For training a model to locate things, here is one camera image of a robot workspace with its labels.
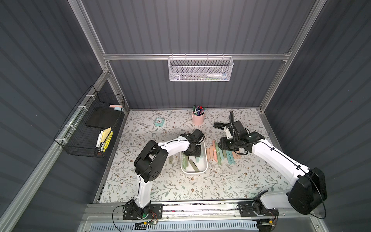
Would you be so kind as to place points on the yellow notepad in basket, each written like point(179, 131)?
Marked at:
point(104, 139)

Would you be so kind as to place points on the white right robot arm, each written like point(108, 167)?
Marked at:
point(308, 187)

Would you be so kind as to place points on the green sheathed fruit knife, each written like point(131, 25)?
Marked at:
point(184, 161)

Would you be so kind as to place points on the black wire side basket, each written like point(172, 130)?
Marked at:
point(79, 140)

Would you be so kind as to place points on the black stapler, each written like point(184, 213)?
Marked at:
point(219, 125)

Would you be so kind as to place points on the small teal box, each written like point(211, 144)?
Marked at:
point(159, 122)

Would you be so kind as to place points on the white oval storage box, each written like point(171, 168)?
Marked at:
point(202, 165)

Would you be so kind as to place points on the white tube in basket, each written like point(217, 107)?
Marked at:
point(217, 76)

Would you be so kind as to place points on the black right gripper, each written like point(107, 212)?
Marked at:
point(227, 144)

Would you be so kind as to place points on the pink pen cup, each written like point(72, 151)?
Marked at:
point(198, 120)

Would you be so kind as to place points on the pink folding fruit knife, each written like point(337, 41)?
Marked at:
point(214, 151)

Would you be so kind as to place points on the white wire wall basket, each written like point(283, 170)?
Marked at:
point(195, 68)

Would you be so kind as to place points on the olive folding knife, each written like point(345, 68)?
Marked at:
point(170, 159)

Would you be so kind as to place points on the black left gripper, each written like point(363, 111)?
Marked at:
point(194, 149)

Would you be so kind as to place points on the black notebook in basket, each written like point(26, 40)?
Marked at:
point(103, 118)

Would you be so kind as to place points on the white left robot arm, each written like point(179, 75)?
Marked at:
point(148, 166)

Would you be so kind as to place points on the olive green fruit knife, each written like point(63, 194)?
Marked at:
point(194, 166)

